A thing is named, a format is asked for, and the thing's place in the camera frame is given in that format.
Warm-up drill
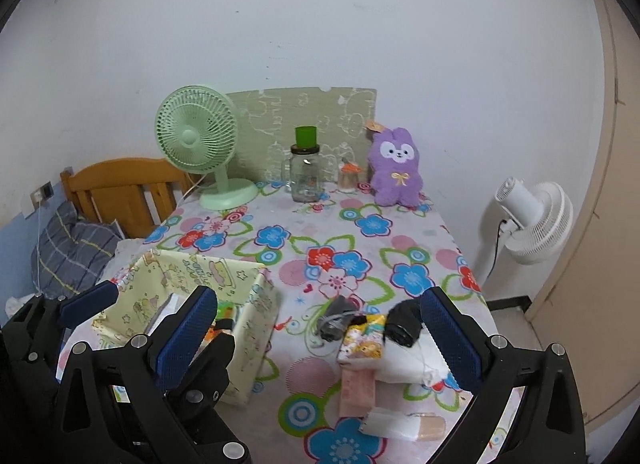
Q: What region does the cotton swab container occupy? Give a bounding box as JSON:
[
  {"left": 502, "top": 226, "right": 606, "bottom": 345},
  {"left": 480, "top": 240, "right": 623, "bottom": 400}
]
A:
[{"left": 337, "top": 157, "right": 360, "bottom": 192}]

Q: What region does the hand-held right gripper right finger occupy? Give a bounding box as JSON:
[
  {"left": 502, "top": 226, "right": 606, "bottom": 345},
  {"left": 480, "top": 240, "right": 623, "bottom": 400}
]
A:
[{"left": 419, "top": 287, "right": 587, "bottom": 464}]

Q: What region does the black fan cable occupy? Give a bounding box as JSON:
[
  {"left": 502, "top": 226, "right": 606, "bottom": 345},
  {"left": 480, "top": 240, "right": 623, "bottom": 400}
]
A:
[{"left": 491, "top": 218, "right": 507, "bottom": 272}]

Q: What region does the white standing fan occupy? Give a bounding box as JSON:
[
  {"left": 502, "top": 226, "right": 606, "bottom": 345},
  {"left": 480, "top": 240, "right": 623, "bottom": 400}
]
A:
[{"left": 472, "top": 175, "right": 574, "bottom": 295}]

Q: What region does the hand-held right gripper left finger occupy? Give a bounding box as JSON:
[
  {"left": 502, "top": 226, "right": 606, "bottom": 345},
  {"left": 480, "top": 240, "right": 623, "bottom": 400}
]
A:
[{"left": 60, "top": 285, "right": 251, "bottom": 464}]

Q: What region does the white bedding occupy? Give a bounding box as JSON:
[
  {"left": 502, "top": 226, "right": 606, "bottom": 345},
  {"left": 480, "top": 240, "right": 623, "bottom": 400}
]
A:
[{"left": 102, "top": 238, "right": 153, "bottom": 275}]

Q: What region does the green patterned board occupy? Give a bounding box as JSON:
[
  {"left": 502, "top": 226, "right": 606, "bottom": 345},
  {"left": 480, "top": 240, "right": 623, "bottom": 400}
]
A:
[{"left": 226, "top": 87, "right": 378, "bottom": 185}]

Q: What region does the plaid pillow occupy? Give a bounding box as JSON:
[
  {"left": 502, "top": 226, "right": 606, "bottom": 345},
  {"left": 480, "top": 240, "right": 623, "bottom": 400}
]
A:
[{"left": 31, "top": 201, "right": 121, "bottom": 295}]

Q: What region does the grey sock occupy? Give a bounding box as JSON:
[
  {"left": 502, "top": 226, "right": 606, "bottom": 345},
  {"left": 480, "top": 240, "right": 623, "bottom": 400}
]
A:
[{"left": 315, "top": 295, "right": 358, "bottom": 343}]

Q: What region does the wall outlet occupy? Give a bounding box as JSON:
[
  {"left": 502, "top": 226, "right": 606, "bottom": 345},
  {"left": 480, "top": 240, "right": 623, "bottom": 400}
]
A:
[{"left": 30, "top": 181, "right": 55, "bottom": 205}]

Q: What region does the floral tablecloth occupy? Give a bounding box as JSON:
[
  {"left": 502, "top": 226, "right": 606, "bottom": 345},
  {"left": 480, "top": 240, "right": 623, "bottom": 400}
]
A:
[{"left": 55, "top": 179, "right": 506, "bottom": 464}]

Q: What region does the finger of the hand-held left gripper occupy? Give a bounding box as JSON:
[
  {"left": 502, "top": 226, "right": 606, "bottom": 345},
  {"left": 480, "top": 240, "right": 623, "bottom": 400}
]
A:
[{"left": 5, "top": 280, "right": 121, "bottom": 380}]

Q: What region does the yellow cartoon print cloth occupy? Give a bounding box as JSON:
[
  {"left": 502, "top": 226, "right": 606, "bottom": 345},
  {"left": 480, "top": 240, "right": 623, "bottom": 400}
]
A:
[{"left": 92, "top": 249, "right": 281, "bottom": 407}]

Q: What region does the pink packet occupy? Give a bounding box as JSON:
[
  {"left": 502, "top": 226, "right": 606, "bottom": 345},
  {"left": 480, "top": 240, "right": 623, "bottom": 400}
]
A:
[{"left": 339, "top": 368, "right": 378, "bottom": 419}]

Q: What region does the glass jar with green lid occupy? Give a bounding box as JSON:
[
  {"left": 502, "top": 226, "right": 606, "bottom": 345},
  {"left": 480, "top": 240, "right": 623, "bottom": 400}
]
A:
[{"left": 286, "top": 127, "right": 323, "bottom": 203}]

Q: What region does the black sock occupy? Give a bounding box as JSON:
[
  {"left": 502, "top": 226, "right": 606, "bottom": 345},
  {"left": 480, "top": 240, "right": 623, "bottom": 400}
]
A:
[{"left": 382, "top": 300, "right": 426, "bottom": 347}]

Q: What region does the green desk fan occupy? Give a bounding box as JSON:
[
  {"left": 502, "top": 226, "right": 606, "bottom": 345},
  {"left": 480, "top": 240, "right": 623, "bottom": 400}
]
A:
[{"left": 154, "top": 85, "right": 259, "bottom": 210}]

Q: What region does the beige door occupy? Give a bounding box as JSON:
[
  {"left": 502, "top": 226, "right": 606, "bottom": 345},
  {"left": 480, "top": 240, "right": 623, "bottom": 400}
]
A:
[{"left": 525, "top": 0, "right": 640, "bottom": 440}]

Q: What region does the white cloth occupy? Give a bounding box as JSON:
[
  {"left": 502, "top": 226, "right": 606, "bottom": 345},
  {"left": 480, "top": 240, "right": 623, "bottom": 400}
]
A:
[{"left": 372, "top": 329, "right": 451, "bottom": 387}]

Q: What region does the orange printed soft item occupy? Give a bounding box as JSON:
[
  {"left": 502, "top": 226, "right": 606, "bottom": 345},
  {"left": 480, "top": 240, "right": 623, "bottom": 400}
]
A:
[{"left": 209, "top": 300, "right": 236, "bottom": 342}]

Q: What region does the white and beige roll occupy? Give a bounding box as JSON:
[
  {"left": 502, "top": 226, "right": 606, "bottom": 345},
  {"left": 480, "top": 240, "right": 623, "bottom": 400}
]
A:
[{"left": 361, "top": 406, "right": 447, "bottom": 441}]

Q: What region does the purple plush toy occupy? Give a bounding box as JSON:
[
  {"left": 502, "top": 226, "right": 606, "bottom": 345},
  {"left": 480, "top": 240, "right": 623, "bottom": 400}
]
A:
[{"left": 365, "top": 120, "right": 428, "bottom": 207}]

